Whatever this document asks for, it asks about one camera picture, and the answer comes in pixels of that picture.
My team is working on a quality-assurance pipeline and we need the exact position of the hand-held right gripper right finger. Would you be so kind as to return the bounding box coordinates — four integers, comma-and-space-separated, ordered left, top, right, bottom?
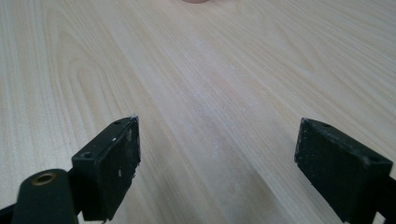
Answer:
294, 117, 394, 224

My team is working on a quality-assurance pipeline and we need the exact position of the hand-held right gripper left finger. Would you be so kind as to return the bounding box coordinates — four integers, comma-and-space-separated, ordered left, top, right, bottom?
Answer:
71, 115, 142, 222

